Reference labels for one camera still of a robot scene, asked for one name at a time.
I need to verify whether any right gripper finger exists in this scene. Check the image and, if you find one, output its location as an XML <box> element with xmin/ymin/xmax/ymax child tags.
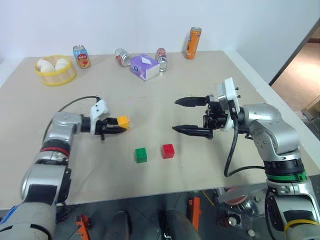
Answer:
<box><xmin>171</xmin><ymin>124</ymin><xmax>214</xmax><ymax>139</ymax></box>
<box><xmin>174</xmin><ymin>95</ymin><xmax>209</xmax><ymax>108</ymax></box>

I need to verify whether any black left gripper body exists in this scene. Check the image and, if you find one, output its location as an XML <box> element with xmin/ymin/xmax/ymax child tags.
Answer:
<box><xmin>95</xmin><ymin>117</ymin><xmax>112</xmax><ymax>141</ymax></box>

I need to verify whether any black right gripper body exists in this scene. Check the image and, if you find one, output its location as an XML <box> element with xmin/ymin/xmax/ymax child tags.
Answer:
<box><xmin>202</xmin><ymin>94</ymin><xmax>230</xmax><ymax>140</ymax></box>

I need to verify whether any yellow toy cube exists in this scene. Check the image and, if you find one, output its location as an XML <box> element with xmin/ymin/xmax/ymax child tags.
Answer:
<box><xmin>116</xmin><ymin>114</ymin><xmax>133</xmax><ymax>131</ymax></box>

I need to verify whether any red toy cube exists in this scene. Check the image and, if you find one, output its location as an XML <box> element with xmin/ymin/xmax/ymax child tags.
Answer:
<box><xmin>161</xmin><ymin>143</ymin><xmax>176</xmax><ymax>160</ymax></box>

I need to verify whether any green toy cube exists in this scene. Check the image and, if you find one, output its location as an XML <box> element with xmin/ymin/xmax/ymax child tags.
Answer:
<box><xmin>134</xmin><ymin>147</ymin><xmax>149</xmax><ymax>164</ymax></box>

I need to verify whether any tall orange soda can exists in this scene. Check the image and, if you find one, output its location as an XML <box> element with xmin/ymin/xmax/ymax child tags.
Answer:
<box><xmin>184</xmin><ymin>26</ymin><xmax>203</xmax><ymax>61</ymax></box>

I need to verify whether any purple tissue pack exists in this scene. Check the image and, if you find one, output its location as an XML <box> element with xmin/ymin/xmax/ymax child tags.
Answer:
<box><xmin>128</xmin><ymin>53</ymin><xmax>161</xmax><ymax>82</ymax></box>

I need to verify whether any silver and red drink can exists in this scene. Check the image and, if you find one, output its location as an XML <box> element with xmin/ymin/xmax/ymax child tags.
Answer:
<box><xmin>114</xmin><ymin>47</ymin><xmax>133</xmax><ymax>68</ymax></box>

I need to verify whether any yellow bamboo steamer basket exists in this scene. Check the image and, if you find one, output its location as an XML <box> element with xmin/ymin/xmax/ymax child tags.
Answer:
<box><xmin>33</xmin><ymin>54</ymin><xmax>78</xmax><ymax>87</ymax></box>

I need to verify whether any red and blue drink can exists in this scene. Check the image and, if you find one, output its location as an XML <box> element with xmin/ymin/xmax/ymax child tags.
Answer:
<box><xmin>72</xmin><ymin>44</ymin><xmax>92</xmax><ymax>70</ymax></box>

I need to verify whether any white steamed bun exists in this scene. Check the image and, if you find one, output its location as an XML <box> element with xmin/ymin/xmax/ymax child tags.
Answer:
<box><xmin>36</xmin><ymin>59</ymin><xmax>55</xmax><ymax>74</ymax></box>
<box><xmin>54</xmin><ymin>57</ymin><xmax>70</xmax><ymax>72</ymax></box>

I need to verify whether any pink round disc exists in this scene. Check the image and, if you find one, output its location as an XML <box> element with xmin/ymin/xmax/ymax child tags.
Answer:
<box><xmin>219</xmin><ymin>187</ymin><xmax>249</xmax><ymax>205</ymax></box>

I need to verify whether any orange clamp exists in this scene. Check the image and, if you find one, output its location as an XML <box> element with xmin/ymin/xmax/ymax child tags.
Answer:
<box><xmin>75</xmin><ymin>213</ymin><xmax>91</xmax><ymax>240</ymax></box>
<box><xmin>188</xmin><ymin>196</ymin><xmax>203</xmax><ymax>233</ymax></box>

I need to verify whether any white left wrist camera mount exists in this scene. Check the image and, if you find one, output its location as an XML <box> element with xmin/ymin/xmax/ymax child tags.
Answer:
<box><xmin>90</xmin><ymin>99</ymin><xmax>111</xmax><ymax>136</ymax></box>

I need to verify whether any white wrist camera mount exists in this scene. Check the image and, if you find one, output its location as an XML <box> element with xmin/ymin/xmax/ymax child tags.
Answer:
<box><xmin>90</xmin><ymin>99</ymin><xmax>111</xmax><ymax>136</ymax></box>
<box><xmin>216</xmin><ymin>77</ymin><xmax>242</xmax><ymax>131</ymax></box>

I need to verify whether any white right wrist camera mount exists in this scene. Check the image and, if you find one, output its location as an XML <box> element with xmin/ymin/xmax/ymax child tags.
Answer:
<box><xmin>216</xmin><ymin>77</ymin><xmax>242</xmax><ymax>131</ymax></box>

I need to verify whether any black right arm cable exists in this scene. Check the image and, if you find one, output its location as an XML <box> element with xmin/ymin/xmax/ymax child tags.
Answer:
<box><xmin>223</xmin><ymin>107</ymin><xmax>266</xmax><ymax>178</ymax></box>

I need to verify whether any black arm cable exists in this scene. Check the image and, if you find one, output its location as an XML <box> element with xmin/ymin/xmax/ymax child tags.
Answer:
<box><xmin>42</xmin><ymin>95</ymin><xmax>101</xmax><ymax>142</ymax></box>
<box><xmin>223</xmin><ymin>107</ymin><xmax>266</xmax><ymax>178</ymax></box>

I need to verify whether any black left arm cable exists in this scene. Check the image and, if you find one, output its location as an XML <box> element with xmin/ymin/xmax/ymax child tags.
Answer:
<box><xmin>42</xmin><ymin>95</ymin><xmax>101</xmax><ymax>142</ymax></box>

